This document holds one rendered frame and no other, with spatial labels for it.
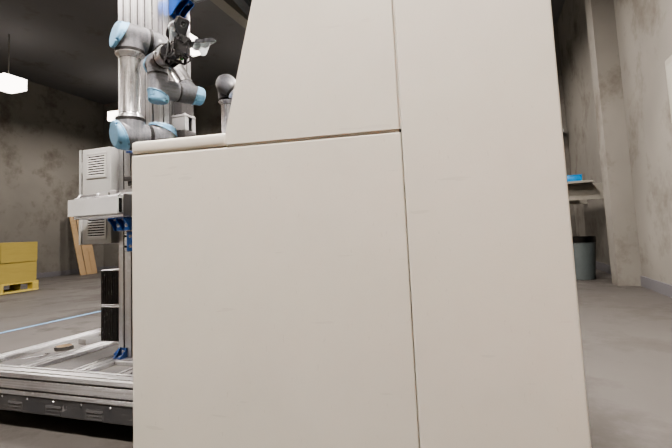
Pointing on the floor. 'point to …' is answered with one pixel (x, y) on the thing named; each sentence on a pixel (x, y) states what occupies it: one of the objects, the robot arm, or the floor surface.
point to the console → (285, 232)
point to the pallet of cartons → (18, 266)
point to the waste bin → (585, 257)
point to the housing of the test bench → (487, 200)
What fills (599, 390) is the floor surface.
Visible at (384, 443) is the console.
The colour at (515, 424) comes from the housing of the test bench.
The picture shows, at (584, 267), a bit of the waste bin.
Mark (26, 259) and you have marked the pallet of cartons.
